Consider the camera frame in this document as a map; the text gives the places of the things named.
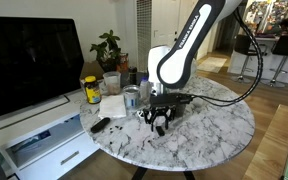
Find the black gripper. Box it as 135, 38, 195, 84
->
142, 104, 179, 133

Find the white bottle blue cap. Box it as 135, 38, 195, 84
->
139, 76, 151, 101

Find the silver tin can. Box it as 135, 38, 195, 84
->
121, 84, 142, 111

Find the white folded napkin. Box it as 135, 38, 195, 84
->
97, 94, 128, 120

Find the black pepper grinder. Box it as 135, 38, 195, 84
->
128, 66, 139, 86

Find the clear plastic cup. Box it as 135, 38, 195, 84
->
102, 70, 123, 96

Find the black remote control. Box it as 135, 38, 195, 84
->
89, 116, 112, 134

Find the orange printed carton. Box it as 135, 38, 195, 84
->
116, 52, 130, 74

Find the yellow lid supplement bottle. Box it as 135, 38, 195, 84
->
83, 75, 103, 105

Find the beige floor mat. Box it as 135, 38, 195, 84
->
196, 56, 229, 75

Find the brown cardboard piece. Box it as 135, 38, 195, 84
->
80, 60, 106, 81

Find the green potted plant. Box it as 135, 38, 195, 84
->
89, 29, 123, 73

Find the white louvred vent cover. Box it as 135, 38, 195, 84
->
136, 0, 153, 73

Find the light wooden bench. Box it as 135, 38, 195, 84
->
241, 103, 288, 180

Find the white television stand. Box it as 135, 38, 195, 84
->
0, 87, 102, 180

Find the large black flat television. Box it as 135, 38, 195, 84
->
0, 15, 85, 123

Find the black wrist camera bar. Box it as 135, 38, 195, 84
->
149, 92, 195, 108

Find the black table pedestal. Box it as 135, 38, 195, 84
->
130, 166, 199, 180

